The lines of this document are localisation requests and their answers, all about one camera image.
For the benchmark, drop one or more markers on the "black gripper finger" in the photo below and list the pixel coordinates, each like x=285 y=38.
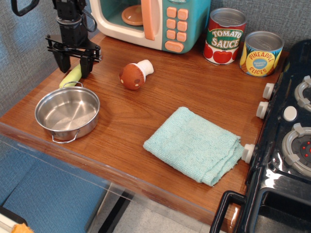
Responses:
x=63 y=61
x=86 y=64

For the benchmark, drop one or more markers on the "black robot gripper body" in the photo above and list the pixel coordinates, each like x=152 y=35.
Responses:
x=73 y=39

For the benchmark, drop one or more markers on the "yellow handled metal spoon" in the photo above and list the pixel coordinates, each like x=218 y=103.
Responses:
x=72 y=78

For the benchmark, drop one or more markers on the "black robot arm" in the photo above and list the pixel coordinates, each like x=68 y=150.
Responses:
x=72 y=9

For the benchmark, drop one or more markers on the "light blue folded towel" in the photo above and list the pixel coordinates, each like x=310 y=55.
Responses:
x=195 y=146

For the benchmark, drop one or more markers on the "plush brown mushroom toy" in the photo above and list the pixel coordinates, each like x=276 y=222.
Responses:
x=133 y=75

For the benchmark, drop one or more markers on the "teal toy microwave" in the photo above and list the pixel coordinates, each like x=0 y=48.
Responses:
x=167 y=25

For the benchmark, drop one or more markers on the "tomato sauce can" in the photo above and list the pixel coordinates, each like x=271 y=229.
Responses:
x=224 y=33

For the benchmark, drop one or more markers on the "orange cloth at corner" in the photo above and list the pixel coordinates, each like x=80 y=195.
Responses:
x=21 y=228

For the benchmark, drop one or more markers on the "pineapple slices can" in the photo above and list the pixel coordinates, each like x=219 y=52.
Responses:
x=261 y=53

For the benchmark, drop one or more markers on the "black toy stove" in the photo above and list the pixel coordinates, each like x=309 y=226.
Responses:
x=278 y=183

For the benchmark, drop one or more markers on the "steel pot with handles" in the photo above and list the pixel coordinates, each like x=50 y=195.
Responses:
x=68 y=113

